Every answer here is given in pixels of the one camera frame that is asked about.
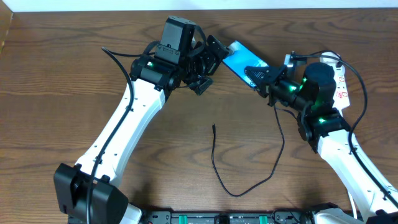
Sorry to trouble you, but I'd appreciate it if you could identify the white power strip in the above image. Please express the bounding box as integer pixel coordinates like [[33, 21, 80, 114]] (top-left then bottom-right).
[[320, 52, 350, 114]]

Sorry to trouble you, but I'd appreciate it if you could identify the white power strip cord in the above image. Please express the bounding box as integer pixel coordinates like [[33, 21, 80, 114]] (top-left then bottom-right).
[[346, 191, 358, 218]]

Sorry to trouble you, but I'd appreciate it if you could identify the blue Galaxy smartphone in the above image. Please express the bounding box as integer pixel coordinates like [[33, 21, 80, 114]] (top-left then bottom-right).
[[223, 40, 268, 89]]

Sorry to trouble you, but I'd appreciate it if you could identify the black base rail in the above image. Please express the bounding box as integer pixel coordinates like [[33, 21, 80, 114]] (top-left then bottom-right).
[[138, 210, 313, 224]]

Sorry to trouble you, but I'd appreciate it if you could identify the black charger cable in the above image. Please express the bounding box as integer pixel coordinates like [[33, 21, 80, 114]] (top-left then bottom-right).
[[211, 49, 344, 198]]

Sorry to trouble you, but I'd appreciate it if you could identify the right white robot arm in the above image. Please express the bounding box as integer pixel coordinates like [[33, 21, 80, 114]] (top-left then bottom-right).
[[244, 62, 397, 223]]

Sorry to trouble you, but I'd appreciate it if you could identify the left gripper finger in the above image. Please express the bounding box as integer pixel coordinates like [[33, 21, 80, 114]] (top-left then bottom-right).
[[206, 35, 232, 59], [194, 78, 213, 95]]

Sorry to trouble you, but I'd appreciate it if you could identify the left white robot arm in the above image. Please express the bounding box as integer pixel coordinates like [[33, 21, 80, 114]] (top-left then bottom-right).
[[53, 16, 231, 223]]

